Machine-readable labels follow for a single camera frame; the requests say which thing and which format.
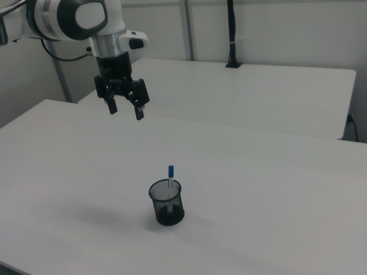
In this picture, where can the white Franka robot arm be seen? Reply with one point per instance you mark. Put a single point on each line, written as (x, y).
(57, 17)

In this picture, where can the black camera pole with clamp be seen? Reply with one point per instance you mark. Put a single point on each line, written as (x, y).
(232, 34)

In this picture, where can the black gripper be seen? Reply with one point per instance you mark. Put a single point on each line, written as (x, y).
(114, 73)

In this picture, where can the white marker with blue cap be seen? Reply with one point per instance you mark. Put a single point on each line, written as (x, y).
(170, 179)

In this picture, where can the black mesh pen cup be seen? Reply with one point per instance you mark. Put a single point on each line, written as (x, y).
(167, 204)

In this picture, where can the white side table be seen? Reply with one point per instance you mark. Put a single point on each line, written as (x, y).
(243, 94)

